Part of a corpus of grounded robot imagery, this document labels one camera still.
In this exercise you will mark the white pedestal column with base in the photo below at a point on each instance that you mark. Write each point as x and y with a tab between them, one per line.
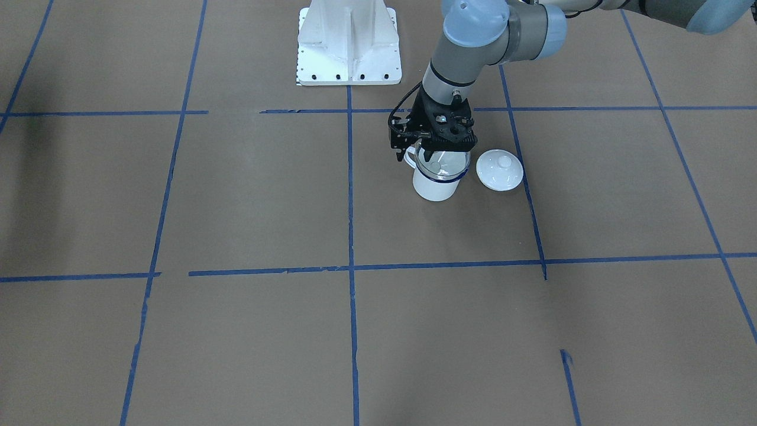
348	43

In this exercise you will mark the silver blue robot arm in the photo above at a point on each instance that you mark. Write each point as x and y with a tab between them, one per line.
477	34

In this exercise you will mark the white enamel mug blue rim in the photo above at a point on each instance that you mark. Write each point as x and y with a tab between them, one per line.
430	190

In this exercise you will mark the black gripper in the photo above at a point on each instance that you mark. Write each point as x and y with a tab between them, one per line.
400	135

